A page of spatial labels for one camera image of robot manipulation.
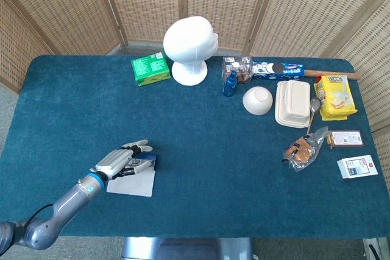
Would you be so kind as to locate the wicker folding screen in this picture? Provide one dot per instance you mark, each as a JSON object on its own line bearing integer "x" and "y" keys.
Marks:
{"x": 76, "y": 4}

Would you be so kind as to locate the brown red flat package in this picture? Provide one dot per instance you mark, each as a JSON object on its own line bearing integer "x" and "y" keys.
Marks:
{"x": 347, "y": 138}

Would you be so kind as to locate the green cardboard box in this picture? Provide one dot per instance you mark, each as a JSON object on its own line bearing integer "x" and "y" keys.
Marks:
{"x": 150, "y": 68}

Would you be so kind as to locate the blue spray bottle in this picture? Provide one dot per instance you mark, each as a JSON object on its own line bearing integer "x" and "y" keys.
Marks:
{"x": 229, "y": 86}

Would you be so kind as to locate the white equipment base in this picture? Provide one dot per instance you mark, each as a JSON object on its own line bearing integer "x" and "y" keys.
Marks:
{"x": 377, "y": 249}

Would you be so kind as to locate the blue table cloth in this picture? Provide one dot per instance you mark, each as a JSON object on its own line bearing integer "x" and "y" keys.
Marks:
{"x": 213, "y": 165}

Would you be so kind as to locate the metal spoon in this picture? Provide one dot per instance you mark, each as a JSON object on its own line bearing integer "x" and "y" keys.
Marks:
{"x": 315, "y": 104}

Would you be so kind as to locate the cream lunch box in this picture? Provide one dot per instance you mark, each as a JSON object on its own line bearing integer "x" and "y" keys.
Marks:
{"x": 294, "y": 104}

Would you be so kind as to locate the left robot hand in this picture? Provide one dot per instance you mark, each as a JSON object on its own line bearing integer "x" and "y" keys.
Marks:
{"x": 115, "y": 161}

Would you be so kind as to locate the cream upturned bowl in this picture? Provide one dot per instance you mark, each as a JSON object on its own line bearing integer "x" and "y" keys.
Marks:
{"x": 257, "y": 100}

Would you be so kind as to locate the blue cookie box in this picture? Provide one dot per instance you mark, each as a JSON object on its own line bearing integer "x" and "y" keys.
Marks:
{"x": 286, "y": 71}

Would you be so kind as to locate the yellow snack bag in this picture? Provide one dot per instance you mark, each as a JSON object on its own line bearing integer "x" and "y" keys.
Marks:
{"x": 335, "y": 95}

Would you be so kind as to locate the small white red box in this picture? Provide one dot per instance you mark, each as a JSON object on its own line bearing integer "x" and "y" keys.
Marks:
{"x": 356, "y": 167}

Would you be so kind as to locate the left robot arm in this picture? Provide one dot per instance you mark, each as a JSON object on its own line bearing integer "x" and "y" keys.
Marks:
{"x": 61, "y": 208}

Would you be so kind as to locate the white foam mannequin head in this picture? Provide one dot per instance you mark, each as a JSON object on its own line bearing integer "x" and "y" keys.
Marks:
{"x": 189, "y": 40}

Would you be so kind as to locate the clear plastic biscuit box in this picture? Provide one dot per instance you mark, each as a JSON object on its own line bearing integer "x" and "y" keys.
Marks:
{"x": 240, "y": 68}

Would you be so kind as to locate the wooden rolling pin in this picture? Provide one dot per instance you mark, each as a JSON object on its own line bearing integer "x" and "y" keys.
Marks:
{"x": 310, "y": 73}

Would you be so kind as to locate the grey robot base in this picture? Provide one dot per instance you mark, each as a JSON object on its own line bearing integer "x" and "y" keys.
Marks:
{"x": 182, "y": 249}

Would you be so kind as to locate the bread in clear bag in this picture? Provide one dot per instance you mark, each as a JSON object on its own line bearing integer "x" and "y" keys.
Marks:
{"x": 300, "y": 150}

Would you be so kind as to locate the blue glasses case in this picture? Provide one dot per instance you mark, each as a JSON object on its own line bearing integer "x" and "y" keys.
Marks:
{"x": 134, "y": 185}

